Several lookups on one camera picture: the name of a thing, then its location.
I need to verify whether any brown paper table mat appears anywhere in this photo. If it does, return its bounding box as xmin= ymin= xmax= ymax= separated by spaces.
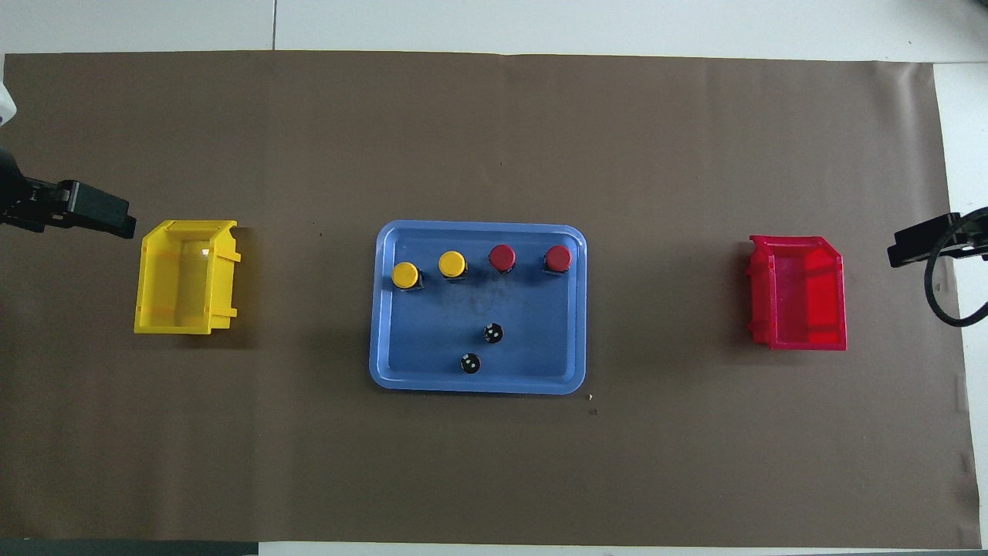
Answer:
xmin=0 ymin=50 xmax=981 ymax=549

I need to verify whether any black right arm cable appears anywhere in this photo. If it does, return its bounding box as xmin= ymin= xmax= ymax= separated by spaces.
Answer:
xmin=922 ymin=207 xmax=988 ymax=327

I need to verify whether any red plastic bin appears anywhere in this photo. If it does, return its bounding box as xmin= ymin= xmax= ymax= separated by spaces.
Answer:
xmin=745 ymin=235 xmax=848 ymax=352

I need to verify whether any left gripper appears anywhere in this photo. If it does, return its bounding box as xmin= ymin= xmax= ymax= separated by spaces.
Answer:
xmin=0 ymin=147 xmax=137 ymax=239

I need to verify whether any blue plastic tray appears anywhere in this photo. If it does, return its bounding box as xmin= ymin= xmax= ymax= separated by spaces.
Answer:
xmin=369 ymin=220 xmax=588 ymax=396

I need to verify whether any yellow plastic bin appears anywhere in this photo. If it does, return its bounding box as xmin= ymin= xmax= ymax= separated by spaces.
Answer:
xmin=134 ymin=219 xmax=242 ymax=336

